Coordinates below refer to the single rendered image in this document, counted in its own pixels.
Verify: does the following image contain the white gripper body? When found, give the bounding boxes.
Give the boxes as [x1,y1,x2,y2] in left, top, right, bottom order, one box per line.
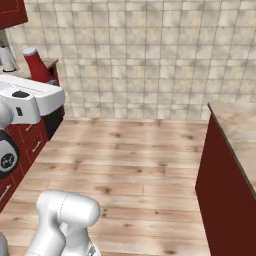
[0,74,66,118]

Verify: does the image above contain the red wall cupboard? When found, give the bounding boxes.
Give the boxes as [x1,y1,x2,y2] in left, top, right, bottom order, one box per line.
[0,0,29,31]

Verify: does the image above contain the red condiment bottle white cap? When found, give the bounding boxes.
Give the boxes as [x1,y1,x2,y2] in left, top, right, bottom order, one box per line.
[22,47,55,84]

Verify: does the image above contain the red dining counter wooden top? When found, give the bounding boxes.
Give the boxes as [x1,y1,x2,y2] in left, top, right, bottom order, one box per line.
[194,101,256,256]

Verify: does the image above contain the white grey small appliance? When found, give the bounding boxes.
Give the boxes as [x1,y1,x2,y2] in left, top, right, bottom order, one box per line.
[0,30,18,73]

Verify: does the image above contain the red base cabinet run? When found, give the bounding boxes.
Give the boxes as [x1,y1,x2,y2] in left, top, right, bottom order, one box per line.
[0,58,66,214]

